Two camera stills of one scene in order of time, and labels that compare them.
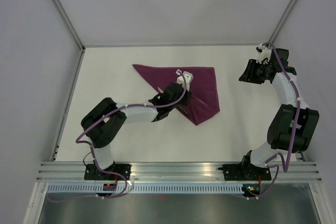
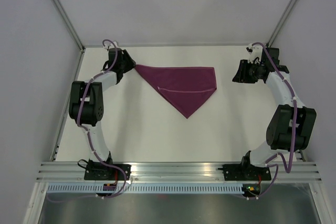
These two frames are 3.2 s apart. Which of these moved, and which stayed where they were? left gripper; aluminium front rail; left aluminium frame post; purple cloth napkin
Moved: left gripper; purple cloth napkin
Stayed: aluminium front rail; left aluminium frame post
